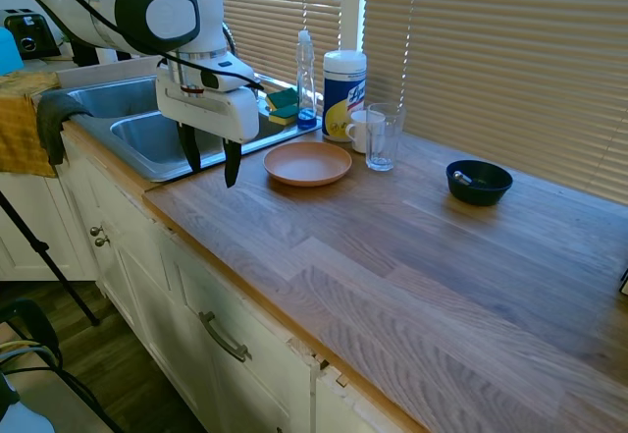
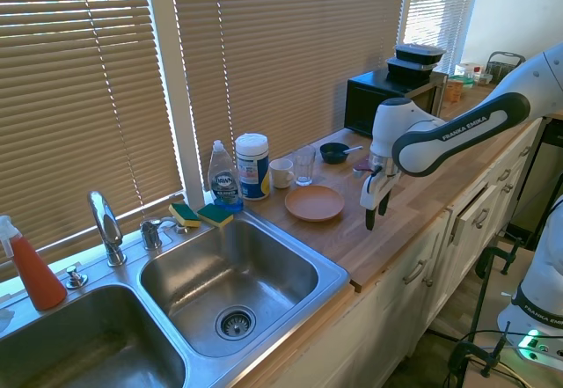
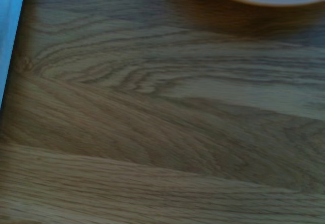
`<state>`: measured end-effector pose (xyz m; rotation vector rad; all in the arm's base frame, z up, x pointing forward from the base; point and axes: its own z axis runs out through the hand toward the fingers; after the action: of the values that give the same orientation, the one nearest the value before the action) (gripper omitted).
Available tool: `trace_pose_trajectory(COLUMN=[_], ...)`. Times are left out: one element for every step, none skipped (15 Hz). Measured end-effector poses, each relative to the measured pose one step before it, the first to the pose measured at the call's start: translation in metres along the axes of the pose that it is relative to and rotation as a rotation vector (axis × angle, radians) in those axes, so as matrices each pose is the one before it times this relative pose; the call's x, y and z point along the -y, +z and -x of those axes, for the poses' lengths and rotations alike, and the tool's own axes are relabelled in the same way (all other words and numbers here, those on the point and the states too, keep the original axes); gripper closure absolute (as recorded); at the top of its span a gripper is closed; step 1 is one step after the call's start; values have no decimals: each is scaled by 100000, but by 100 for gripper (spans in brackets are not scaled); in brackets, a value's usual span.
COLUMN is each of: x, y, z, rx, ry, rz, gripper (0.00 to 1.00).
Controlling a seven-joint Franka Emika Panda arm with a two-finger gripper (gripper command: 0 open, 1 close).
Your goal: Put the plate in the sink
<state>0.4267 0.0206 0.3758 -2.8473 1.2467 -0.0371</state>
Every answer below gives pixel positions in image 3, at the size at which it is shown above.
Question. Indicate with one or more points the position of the stainless steel sink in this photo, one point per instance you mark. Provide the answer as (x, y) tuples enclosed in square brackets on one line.
[(8, 31)]

